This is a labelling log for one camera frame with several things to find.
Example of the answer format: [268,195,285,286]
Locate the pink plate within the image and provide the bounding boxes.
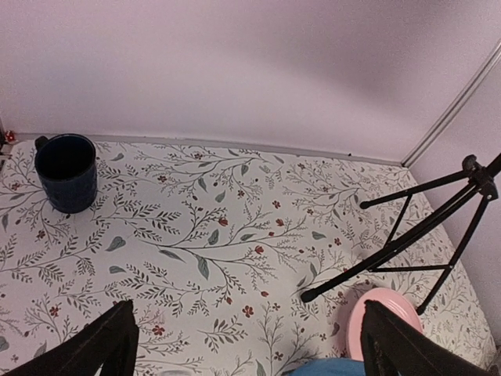
[346,287,423,361]

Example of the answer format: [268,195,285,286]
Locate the black music stand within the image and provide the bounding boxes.
[300,150,501,316]

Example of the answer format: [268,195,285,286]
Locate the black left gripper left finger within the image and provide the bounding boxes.
[6,299,139,375]

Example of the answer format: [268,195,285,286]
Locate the floral table mat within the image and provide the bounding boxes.
[0,139,498,376]

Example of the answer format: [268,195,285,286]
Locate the right aluminium frame post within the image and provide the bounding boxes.
[400,39,500,168]

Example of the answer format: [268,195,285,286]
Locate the blue metronome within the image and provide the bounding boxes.
[291,358,366,376]

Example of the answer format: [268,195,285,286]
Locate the dark blue cup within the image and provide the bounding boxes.
[34,134,97,214]

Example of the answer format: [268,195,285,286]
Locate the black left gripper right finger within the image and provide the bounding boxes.
[361,300,489,376]

